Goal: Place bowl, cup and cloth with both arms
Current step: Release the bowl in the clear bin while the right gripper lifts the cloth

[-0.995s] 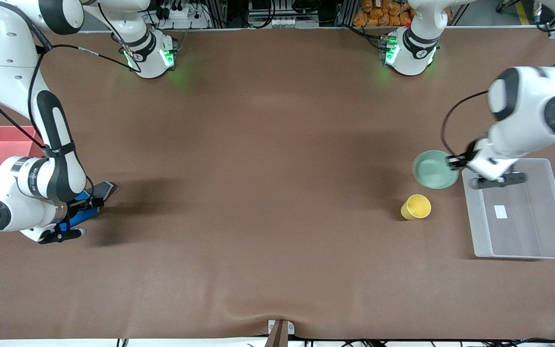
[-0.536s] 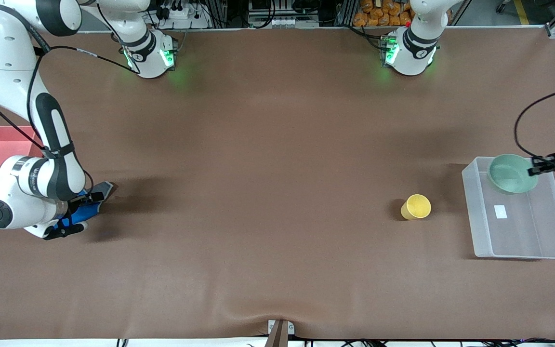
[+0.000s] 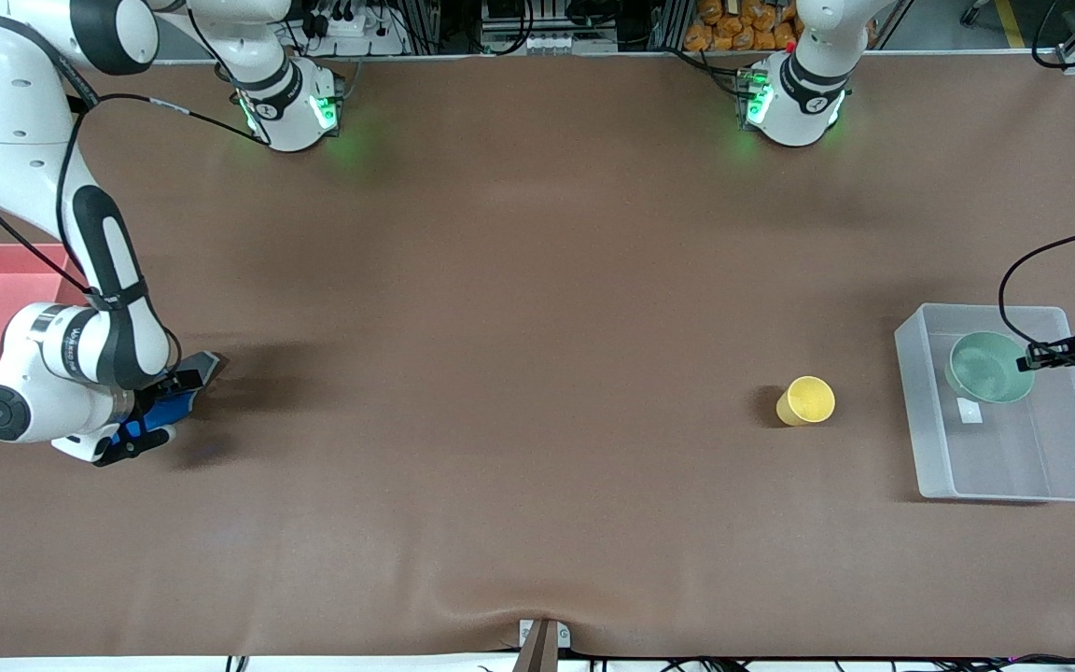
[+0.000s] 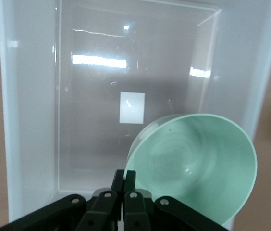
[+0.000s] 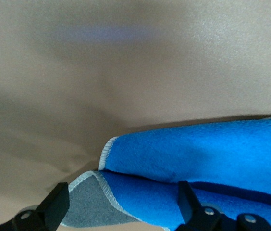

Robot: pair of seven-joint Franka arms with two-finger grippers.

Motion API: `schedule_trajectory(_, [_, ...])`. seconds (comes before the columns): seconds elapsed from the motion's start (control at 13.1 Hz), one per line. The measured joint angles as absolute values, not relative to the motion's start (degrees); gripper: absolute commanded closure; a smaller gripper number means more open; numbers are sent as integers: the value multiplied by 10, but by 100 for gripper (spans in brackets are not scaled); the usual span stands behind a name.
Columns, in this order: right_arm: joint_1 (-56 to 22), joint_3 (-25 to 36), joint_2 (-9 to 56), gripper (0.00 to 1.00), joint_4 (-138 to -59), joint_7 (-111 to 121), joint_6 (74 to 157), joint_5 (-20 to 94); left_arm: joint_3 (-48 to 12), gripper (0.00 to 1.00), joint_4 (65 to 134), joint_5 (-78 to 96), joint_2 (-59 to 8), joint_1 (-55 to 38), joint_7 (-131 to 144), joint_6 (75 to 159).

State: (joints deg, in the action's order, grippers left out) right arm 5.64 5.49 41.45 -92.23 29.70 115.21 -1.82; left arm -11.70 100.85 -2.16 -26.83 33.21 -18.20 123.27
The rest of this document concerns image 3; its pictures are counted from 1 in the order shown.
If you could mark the blue cloth with grey edge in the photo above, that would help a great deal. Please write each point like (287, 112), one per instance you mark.
(169, 406)

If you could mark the pale green bowl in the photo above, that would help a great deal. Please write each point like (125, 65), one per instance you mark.
(985, 369)

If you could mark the yellow cup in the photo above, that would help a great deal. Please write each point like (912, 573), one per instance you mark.
(808, 401)

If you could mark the white label sticker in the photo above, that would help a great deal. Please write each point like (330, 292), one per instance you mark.
(970, 414)

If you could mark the clear plastic bin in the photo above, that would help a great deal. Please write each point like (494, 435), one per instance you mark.
(1013, 457)

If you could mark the white power strip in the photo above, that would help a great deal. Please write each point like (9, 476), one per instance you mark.
(351, 28)

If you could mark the orange snack packets pile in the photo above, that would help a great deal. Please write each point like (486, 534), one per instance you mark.
(743, 28)

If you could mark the white socket box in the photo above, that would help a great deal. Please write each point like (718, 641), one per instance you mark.
(547, 42)

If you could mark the metal table edge bracket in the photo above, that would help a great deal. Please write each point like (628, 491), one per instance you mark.
(542, 649)

